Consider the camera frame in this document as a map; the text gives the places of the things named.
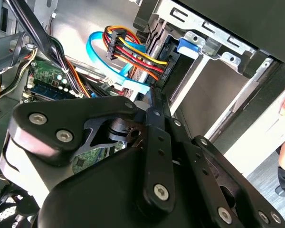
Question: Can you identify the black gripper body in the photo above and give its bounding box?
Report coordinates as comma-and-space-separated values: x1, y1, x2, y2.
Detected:
38, 118, 228, 228

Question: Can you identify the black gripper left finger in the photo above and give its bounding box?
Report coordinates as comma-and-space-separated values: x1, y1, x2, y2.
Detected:
8, 86, 176, 211

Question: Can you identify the hard disk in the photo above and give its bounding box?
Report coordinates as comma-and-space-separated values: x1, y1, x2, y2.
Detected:
123, 34, 201, 95

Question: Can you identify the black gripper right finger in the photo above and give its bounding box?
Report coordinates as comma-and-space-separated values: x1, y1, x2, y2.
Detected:
160, 88, 285, 228

